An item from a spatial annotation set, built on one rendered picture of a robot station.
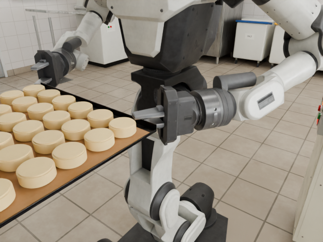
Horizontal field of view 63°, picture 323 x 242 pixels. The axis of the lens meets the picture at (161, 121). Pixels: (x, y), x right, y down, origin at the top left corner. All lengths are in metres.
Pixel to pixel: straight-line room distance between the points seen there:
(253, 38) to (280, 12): 4.25
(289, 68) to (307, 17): 0.12
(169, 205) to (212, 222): 0.59
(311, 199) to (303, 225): 0.17
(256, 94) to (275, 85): 0.05
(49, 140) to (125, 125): 0.13
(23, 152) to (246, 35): 4.70
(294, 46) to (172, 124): 0.40
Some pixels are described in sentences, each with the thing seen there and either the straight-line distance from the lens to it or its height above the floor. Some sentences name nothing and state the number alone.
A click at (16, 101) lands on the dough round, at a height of 1.06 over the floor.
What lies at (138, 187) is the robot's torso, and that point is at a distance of 0.94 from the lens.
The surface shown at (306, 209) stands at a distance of 1.52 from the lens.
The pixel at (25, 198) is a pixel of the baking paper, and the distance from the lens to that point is 0.39.
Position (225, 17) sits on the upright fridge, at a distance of 4.93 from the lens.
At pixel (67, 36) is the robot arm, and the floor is 1.12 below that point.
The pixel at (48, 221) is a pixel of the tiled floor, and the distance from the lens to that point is 1.86.
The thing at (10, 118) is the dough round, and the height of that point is 1.06.
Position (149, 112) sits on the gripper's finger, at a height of 1.06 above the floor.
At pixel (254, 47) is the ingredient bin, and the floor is 0.34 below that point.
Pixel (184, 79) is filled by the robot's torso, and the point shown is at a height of 1.03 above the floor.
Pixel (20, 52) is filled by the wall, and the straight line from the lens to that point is 4.95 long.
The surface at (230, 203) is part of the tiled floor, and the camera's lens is 1.89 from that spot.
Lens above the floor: 1.28
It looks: 27 degrees down
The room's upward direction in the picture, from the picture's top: straight up
